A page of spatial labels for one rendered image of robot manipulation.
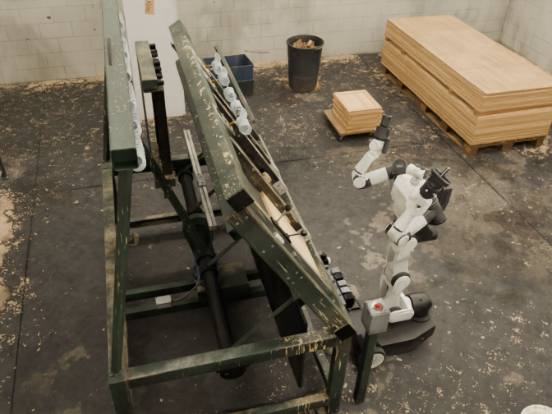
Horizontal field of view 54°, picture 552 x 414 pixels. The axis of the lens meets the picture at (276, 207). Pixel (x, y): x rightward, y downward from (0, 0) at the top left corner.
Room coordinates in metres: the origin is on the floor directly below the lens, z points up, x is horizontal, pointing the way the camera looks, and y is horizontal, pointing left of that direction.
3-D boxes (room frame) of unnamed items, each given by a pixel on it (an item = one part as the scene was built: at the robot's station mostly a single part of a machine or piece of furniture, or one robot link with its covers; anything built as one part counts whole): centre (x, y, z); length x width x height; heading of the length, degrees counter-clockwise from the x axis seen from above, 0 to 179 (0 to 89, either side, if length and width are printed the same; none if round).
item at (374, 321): (2.19, -0.61, 0.84); 0.12 x 0.12 x 0.18; 16
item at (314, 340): (2.95, 0.50, 0.41); 2.20 x 1.38 x 0.83; 16
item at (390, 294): (2.78, -0.86, 0.45); 0.20 x 0.16 x 0.48; 16
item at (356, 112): (5.98, -0.87, 0.20); 0.61 x 0.53 x 0.40; 17
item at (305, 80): (7.16, -0.31, 0.33); 0.52 x 0.51 x 0.65; 17
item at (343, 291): (2.60, -0.42, 0.69); 0.50 x 0.14 x 0.24; 16
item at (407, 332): (2.79, -0.88, 0.19); 0.64 x 0.52 x 0.33; 106
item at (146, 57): (3.61, 0.92, 1.38); 0.70 x 0.15 x 0.85; 16
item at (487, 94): (6.74, -2.32, 0.39); 2.46 x 1.05 x 0.78; 17
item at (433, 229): (2.80, -0.93, 1.01); 0.28 x 0.13 x 0.18; 106
